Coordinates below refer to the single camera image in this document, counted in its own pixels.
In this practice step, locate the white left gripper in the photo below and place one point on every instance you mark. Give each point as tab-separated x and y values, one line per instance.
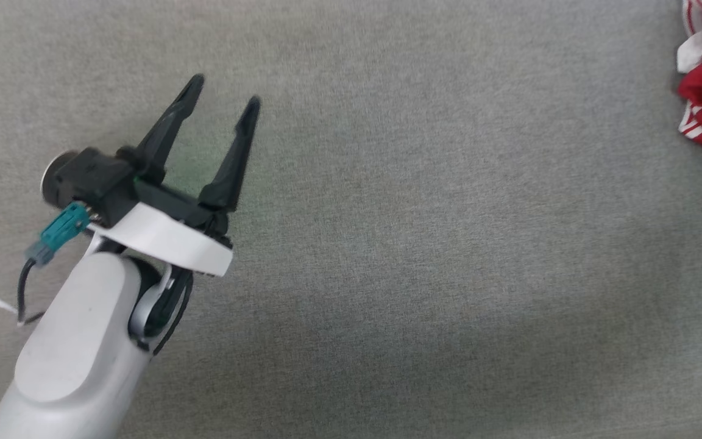
168	238

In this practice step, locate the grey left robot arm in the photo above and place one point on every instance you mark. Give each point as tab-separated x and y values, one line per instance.
70	347

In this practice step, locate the grey fabric sofa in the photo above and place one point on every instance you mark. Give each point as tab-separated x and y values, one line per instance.
418	244

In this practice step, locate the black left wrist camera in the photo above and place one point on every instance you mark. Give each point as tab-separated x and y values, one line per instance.
92	180

